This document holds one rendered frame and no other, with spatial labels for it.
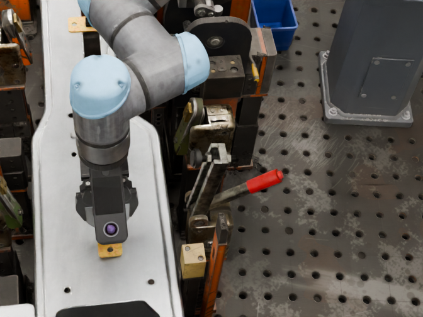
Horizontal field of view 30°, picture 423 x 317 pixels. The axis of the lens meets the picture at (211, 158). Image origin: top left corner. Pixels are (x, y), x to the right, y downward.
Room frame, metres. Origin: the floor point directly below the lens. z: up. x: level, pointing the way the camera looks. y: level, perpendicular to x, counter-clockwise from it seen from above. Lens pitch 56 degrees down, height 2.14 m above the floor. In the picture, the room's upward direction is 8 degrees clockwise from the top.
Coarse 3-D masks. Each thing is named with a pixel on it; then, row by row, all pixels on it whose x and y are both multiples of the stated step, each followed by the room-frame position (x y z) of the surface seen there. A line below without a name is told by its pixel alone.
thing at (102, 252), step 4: (100, 244) 0.58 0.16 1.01; (112, 244) 0.58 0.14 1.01; (116, 244) 0.58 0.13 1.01; (120, 244) 0.58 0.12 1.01; (100, 248) 0.57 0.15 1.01; (104, 248) 0.57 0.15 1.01; (116, 248) 0.57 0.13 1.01; (120, 248) 0.57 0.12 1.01; (100, 252) 0.56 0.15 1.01; (104, 252) 0.56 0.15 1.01; (108, 252) 0.57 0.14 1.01; (112, 252) 0.57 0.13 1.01; (116, 252) 0.57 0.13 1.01; (120, 252) 0.57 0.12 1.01; (100, 256) 0.56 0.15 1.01; (104, 256) 0.56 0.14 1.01; (108, 256) 0.56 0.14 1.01; (112, 256) 0.56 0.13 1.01; (116, 256) 0.56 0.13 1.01
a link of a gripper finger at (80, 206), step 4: (76, 192) 0.59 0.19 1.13; (80, 192) 0.59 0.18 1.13; (76, 196) 0.59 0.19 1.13; (80, 196) 0.59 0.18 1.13; (76, 200) 0.59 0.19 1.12; (80, 200) 0.59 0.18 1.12; (76, 204) 0.58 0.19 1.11; (80, 204) 0.59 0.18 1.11; (84, 204) 0.59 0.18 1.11; (76, 208) 0.58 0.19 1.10; (80, 208) 0.58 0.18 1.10; (84, 208) 0.59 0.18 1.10; (80, 212) 0.58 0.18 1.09; (84, 212) 0.59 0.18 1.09; (84, 216) 0.59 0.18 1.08; (84, 220) 0.59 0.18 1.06
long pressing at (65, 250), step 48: (48, 0) 1.10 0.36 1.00; (48, 48) 0.98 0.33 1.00; (48, 96) 0.86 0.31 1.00; (48, 144) 0.76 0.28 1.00; (144, 144) 0.79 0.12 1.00; (48, 192) 0.66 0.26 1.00; (144, 192) 0.69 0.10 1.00; (48, 240) 0.57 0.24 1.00; (144, 240) 0.60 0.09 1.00; (48, 288) 0.49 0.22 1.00; (96, 288) 0.51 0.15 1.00; (144, 288) 0.52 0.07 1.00
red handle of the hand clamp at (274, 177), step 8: (264, 176) 0.66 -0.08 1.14; (272, 176) 0.66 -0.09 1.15; (280, 176) 0.66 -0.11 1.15; (240, 184) 0.66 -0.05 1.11; (248, 184) 0.66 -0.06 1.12; (256, 184) 0.65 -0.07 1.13; (264, 184) 0.65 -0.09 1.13; (272, 184) 0.66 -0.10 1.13; (224, 192) 0.65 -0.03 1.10; (232, 192) 0.65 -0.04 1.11; (240, 192) 0.65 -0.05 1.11; (248, 192) 0.65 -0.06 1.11; (216, 200) 0.64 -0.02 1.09; (224, 200) 0.64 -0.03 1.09; (232, 200) 0.64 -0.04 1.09; (192, 208) 0.63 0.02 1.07
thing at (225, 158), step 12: (216, 144) 0.66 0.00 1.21; (192, 156) 0.63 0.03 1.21; (204, 156) 0.64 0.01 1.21; (216, 156) 0.64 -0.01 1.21; (228, 156) 0.65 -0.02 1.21; (204, 168) 0.65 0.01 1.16; (216, 168) 0.62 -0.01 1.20; (204, 180) 0.65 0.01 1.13; (216, 180) 0.62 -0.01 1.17; (192, 192) 0.65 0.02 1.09; (204, 192) 0.62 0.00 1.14; (204, 204) 0.62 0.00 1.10
